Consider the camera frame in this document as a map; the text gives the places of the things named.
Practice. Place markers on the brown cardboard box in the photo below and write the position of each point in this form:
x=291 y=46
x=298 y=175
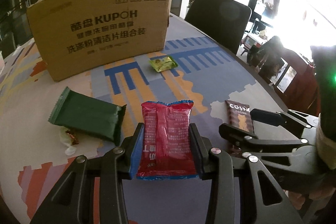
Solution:
x=105 y=29

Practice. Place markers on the large red snack packet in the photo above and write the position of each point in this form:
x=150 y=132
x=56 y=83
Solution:
x=165 y=134

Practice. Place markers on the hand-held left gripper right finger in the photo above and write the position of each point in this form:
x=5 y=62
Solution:
x=198 y=153

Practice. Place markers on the dark green snack packet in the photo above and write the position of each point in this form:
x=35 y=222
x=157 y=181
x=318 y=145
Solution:
x=86 y=119

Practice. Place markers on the brown wooden chair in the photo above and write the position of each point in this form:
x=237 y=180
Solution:
x=286 y=69

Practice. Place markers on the brown striped snack packet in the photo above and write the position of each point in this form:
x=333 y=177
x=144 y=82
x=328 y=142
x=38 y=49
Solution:
x=237 y=116

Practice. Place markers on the black office chair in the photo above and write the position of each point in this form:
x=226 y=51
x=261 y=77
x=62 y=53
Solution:
x=220 y=22

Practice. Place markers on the yellow-green snack packet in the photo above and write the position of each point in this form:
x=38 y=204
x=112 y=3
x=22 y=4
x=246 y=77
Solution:
x=163 y=64

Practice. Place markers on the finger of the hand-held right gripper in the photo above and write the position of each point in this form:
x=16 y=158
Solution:
x=267 y=117
x=236 y=136

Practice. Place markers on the clear wrapped brown candy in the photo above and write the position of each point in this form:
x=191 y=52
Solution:
x=68 y=138

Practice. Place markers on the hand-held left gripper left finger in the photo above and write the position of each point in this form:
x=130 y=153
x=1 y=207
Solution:
x=136 y=153

